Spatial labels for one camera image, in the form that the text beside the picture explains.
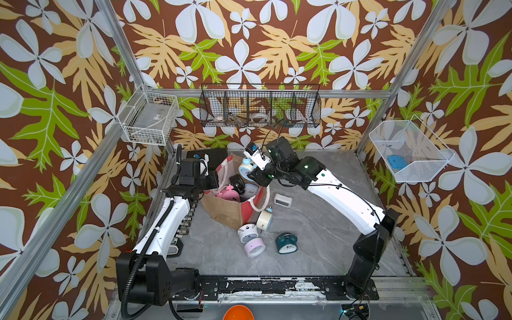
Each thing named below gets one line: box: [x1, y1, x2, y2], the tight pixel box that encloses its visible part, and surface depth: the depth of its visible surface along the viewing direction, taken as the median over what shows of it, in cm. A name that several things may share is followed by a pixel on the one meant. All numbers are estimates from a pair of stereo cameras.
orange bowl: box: [222, 304, 255, 320], surface depth 68 cm
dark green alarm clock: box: [275, 232, 298, 254], surface depth 80 cm
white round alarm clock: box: [237, 223, 259, 244], surface depth 84 cm
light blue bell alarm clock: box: [238, 156, 258, 182], surface depth 71 cm
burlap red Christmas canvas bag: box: [202, 154, 270, 230], surface depth 80 cm
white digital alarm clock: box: [273, 193, 293, 208], surface depth 97 cm
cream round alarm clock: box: [256, 206, 273, 232], surface depth 86 cm
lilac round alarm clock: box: [244, 237, 266, 258], surface depth 80 cm
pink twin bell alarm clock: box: [215, 184, 240, 202], surface depth 93 cm
